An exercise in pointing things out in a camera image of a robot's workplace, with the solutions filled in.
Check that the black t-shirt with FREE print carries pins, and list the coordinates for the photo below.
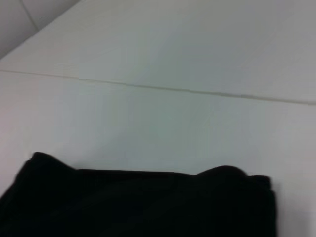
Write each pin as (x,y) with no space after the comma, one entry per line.
(135,205)

